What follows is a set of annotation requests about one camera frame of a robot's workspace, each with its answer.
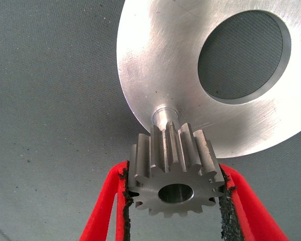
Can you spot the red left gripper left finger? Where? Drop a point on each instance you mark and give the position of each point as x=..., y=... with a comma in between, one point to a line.
x=101, y=200

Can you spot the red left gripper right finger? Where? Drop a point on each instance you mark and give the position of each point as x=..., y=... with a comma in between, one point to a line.
x=250, y=213

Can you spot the small steel planetary gear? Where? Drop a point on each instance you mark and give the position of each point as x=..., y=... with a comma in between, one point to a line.
x=150, y=190

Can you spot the round metal carrier plate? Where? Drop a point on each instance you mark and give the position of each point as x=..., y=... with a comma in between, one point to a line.
x=165, y=62

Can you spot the dark grey table cloth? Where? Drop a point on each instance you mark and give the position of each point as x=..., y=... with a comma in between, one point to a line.
x=40, y=100

